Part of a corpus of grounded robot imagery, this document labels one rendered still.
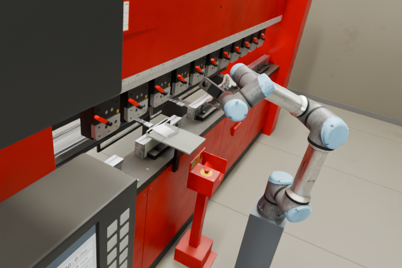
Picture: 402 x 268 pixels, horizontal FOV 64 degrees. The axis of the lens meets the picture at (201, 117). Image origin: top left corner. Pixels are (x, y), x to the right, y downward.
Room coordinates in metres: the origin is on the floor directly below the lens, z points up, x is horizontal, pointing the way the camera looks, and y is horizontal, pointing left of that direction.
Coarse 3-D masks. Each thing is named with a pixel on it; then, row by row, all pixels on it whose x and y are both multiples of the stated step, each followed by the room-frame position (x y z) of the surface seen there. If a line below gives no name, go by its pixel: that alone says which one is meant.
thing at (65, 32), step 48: (0, 0) 0.26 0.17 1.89; (48, 0) 0.30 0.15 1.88; (96, 0) 0.35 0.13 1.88; (0, 48) 0.25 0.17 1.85; (48, 48) 0.29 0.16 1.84; (96, 48) 0.35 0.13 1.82; (0, 96) 0.25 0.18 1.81; (48, 96) 0.29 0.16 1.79; (96, 96) 0.35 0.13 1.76; (0, 144) 0.24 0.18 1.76
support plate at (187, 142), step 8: (176, 128) 1.58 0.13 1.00; (152, 136) 1.46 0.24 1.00; (160, 136) 1.47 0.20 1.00; (176, 136) 1.49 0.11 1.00; (184, 136) 1.51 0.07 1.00; (192, 136) 1.52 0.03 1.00; (200, 136) 1.53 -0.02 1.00; (168, 144) 1.41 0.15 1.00; (176, 144) 1.42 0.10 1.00; (184, 144) 1.43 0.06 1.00; (192, 144) 1.44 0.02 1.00; (200, 144) 1.46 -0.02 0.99; (184, 152) 1.37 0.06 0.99; (192, 152) 1.38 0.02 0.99
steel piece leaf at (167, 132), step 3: (165, 126) 1.58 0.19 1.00; (156, 129) 1.53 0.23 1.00; (159, 129) 1.54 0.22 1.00; (162, 129) 1.54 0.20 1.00; (165, 129) 1.55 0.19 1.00; (168, 129) 1.55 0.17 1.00; (171, 129) 1.56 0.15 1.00; (159, 132) 1.51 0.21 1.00; (162, 132) 1.51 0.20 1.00; (165, 132) 1.52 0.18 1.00; (168, 132) 1.52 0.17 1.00; (171, 132) 1.53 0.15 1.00; (174, 132) 1.50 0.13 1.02; (177, 132) 1.52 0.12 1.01; (165, 135) 1.49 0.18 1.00; (168, 135) 1.46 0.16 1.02; (171, 135) 1.48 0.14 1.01
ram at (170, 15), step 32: (128, 0) 1.25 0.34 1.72; (160, 0) 1.45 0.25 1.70; (192, 0) 1.70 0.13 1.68; (224, 0) 2.07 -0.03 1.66; (256, 0) 2.63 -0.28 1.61; (128, 32) 1.26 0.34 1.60; (160, 32) 1.46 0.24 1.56; (192, 32) 1.74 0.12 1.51; (224, 32) 2.16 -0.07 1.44; (128, 64) 1.26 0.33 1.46; (160, 64) 1.49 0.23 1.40
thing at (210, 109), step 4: (208, 108) 2.08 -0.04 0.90; (212, 108) 2.10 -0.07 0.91; (216, 108) 2.12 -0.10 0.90; (200, 112) 2.00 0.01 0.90; (208, 112) 2.02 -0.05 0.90; (212, 112) 2.07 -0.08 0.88; (200, 116) 1.95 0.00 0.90; (204, 116) 1.96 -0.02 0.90; (208, 116) 2.01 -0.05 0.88; (200, 120) 1.94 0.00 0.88
